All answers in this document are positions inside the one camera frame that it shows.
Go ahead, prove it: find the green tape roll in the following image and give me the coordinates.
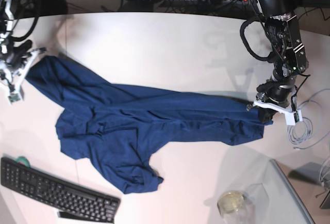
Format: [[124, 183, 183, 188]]
[[15, 156, 30, 168]]

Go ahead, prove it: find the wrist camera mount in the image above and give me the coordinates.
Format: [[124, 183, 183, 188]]
[[1, 47, 46, 105], [246, 86, 303, 126]]

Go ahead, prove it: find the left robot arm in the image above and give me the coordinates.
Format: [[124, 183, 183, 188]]
[[240, 0, 309, 126]]

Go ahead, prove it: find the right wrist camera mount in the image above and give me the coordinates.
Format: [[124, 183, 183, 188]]
[[1, 47, 46, 105]]

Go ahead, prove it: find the light blue coiled cable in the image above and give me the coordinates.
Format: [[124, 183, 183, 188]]
[[287, 88, 330, 150]]

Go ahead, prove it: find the dark blue t-shirt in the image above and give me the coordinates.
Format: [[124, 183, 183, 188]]
[[26, 56, 265, 194]]

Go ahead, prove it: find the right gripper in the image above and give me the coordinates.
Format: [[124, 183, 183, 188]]
[[1, 40, 32, 72]]

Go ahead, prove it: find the black computer keyboard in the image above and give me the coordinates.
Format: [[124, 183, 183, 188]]
[[1, 157, 121, 216]]

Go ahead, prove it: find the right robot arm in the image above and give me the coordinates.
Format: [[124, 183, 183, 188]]
[[1, 0, 41, 70]]

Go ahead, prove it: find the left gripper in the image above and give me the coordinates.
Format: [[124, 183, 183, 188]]
[[256, 78, 295, 124]]

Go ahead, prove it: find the clear tape roll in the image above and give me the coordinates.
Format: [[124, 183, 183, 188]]
[[217, 190, 246, 217]]

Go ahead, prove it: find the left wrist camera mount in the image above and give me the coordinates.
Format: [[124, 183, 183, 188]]
[[246, 86, 303, 126]]

